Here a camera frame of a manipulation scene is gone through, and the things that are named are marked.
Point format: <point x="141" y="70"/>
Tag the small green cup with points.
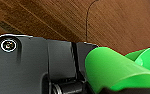
<point x="114" y="70"/>

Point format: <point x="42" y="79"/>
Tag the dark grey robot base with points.
<point x="24" y="66"/>

